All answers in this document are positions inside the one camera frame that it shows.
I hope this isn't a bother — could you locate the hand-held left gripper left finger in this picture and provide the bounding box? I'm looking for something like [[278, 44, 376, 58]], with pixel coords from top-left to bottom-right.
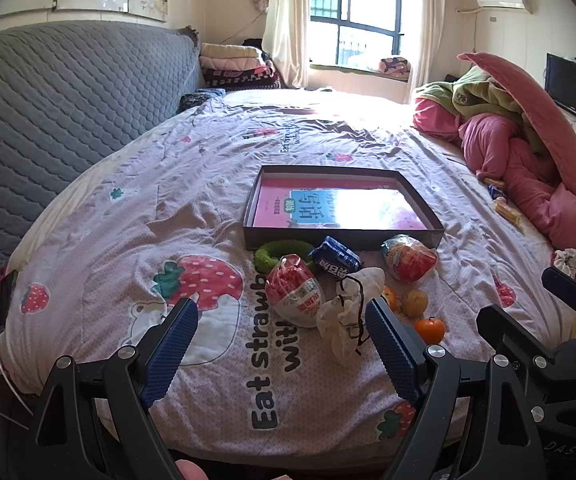
[[8, 297, 201, 480]]

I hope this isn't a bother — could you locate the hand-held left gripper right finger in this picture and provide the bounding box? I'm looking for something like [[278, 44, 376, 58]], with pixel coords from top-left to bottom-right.
[[364, 297, 554, 480]]

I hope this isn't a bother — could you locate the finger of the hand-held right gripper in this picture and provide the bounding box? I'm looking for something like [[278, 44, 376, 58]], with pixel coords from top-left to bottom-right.
[[542, 266, 576, 341], [476, 304, 576, 426]]

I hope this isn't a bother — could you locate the yellow pear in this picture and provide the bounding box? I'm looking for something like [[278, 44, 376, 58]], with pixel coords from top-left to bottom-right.
[[401, 289, 429, 318]]

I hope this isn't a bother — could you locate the white plastic bag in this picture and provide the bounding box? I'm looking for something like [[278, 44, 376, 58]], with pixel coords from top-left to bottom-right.
[[316, 266, 386, 361]]

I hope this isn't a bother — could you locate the orange and blue snack bag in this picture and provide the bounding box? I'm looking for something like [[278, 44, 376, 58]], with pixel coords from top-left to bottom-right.
[[380, 234, 439, 283]]

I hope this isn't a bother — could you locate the red and white snack bag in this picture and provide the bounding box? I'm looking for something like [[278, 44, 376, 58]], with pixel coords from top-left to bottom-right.
[[265, 254, 325, 328]]

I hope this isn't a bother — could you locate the green fuzzy ring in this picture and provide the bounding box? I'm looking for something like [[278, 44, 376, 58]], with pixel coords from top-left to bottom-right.
[[254, 240, 319, 273]]

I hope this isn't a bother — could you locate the grey shallow cardboard box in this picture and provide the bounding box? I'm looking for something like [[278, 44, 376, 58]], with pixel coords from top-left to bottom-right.
[[243, 165, 445, 251]]

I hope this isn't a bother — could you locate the person's left hand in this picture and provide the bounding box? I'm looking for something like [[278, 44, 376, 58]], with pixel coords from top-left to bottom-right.
[[174, 459, 209, 480]]

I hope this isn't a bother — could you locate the white crumpled cloth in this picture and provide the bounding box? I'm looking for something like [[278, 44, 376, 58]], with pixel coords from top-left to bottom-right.
[[552, 249, 576, 278]]

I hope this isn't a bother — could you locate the yellow snack packet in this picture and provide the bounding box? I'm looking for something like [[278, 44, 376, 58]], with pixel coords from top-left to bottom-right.
[[492, 197, 525, 231]]

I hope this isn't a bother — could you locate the pink quilt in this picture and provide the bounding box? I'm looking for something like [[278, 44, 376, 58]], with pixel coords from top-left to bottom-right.
[[413, 97, 576, 283]]

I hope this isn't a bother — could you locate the black phone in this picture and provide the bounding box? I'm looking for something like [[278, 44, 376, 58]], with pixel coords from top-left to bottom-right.
[[0, 270, 21, 341]]

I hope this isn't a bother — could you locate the black television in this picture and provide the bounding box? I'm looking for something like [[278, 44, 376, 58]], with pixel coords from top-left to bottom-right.
[[544, 53, 576, 131]]

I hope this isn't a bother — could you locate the green blanket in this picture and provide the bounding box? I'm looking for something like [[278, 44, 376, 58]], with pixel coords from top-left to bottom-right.
[[414, 65, 549, 153]]

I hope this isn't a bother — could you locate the dark pillow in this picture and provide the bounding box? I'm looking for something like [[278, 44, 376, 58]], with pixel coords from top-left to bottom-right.
[[179, 88, 226, 111]]

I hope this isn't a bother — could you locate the grey quilted headboard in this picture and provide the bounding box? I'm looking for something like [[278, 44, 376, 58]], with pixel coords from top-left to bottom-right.
[[0, 21, 203, 346]]

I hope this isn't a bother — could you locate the dark checked folded blanket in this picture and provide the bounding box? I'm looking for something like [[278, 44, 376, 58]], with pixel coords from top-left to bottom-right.
[[203, 67, 283, 92]]

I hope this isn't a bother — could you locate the patterned folded blanket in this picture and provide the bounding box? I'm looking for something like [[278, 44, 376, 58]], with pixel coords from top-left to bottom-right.
[[379, 55, 413, 78]]

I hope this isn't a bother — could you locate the pink folded blanket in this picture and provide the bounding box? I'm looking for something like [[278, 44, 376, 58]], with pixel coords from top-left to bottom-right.
[[200, 56, 269, 73]]

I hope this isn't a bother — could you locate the cream folded blanket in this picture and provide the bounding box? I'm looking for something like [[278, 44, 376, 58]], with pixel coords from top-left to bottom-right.
[[200, 42, 263, 61]]

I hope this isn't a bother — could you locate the cream curtain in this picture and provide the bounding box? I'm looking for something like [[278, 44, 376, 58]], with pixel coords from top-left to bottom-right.
[[408, 0, 444, 103], [262, 0, 313, 90]]

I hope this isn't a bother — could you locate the dark cloth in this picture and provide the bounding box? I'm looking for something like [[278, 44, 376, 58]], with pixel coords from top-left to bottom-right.
[[242, 38, 275, 57]]

